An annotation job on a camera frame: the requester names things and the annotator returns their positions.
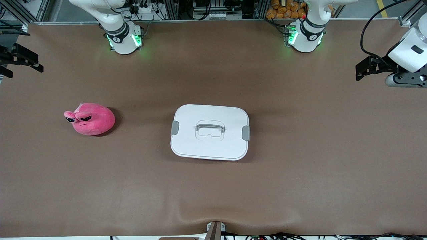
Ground pink plush toy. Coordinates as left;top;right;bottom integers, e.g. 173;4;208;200
64;103;115;136

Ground silver table edge rail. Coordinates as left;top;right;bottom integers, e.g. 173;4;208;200
33;18;401;24

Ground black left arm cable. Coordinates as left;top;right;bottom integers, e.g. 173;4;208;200
360;0;411;65

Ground metal table edge bracket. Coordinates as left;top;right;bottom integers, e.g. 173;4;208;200
206;221;226;240

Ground aluminium frame profile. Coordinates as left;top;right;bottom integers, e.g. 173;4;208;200
0;0;50;24
399;0;427;27

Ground white box lid grey clips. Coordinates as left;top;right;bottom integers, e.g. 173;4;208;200
170;104;250;161

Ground orange toy pile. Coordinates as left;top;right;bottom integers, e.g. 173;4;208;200
266;0;307;19

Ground white socket box with plugs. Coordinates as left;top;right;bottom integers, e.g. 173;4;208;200
128;2;157;20

